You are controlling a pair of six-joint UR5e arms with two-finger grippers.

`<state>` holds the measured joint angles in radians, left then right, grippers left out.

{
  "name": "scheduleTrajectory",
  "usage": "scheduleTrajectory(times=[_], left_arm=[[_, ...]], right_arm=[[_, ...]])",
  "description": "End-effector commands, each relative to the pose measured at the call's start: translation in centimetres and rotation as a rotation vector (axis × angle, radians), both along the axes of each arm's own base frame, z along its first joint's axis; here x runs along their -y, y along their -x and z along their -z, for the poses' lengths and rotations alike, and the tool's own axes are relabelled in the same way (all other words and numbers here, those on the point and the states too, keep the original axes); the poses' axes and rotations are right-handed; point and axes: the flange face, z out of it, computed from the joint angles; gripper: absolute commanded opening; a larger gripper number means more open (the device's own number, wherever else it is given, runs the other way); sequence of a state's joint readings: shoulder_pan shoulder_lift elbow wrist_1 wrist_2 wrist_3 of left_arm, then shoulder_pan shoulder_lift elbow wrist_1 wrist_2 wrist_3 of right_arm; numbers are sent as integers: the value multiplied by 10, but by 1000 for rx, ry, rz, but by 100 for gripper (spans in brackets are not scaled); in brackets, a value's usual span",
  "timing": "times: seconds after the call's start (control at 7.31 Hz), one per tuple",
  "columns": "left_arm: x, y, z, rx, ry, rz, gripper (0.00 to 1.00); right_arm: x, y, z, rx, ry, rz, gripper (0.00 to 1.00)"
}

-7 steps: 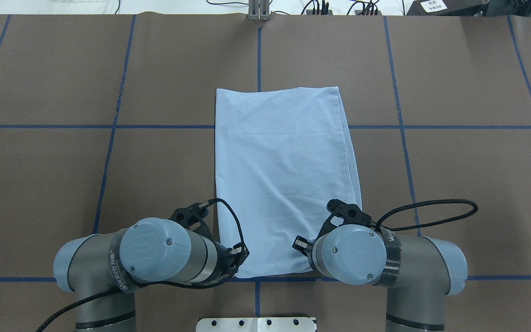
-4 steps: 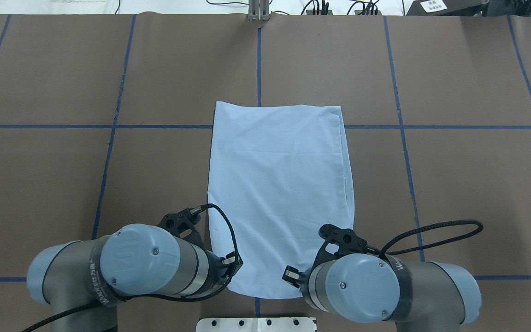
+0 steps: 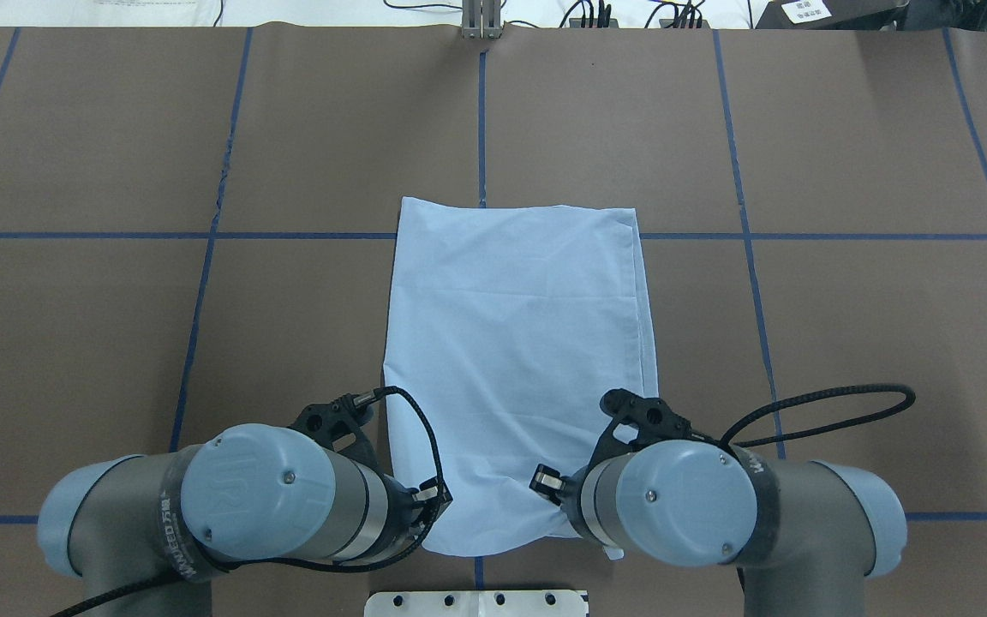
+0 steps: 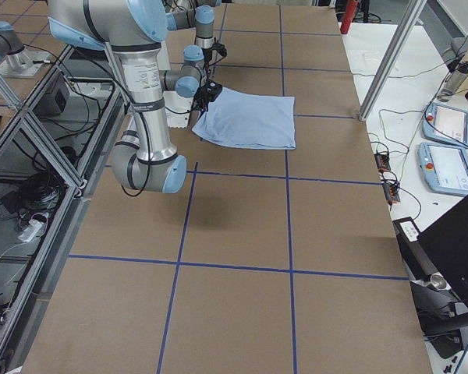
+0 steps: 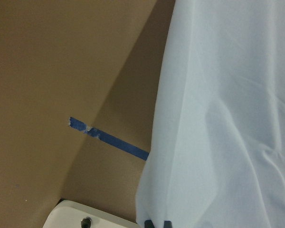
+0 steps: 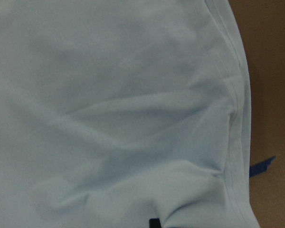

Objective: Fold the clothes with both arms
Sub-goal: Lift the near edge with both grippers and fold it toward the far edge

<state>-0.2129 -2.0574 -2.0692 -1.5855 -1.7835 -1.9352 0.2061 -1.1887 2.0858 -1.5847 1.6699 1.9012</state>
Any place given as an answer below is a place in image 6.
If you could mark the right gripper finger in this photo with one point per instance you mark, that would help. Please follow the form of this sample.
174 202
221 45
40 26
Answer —
154 223

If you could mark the light blue t-shirt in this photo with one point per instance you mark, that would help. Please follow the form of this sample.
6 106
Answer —
116 112

